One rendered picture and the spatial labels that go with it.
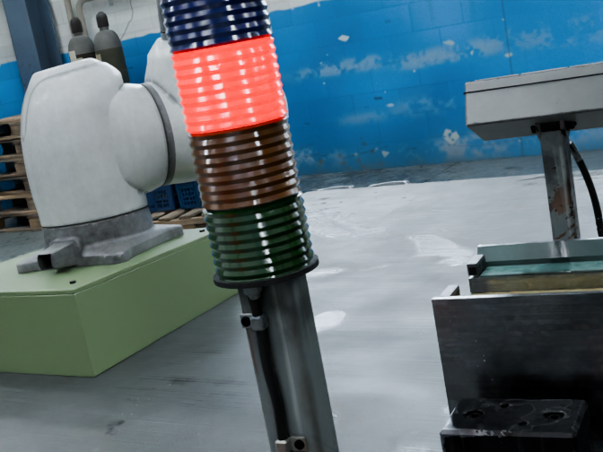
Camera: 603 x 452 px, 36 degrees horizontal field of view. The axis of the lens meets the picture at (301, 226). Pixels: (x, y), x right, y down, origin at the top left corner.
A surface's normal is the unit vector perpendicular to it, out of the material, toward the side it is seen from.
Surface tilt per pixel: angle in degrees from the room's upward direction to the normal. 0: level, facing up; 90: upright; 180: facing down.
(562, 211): 90
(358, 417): 0
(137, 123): 80
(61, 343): 90
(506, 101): 66
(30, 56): 90
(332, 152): 90
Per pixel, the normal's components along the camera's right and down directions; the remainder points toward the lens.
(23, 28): -0.51, 0.27
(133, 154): 0.56, 0.12
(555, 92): -0.45, -0.15
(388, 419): -0.18, -0.96
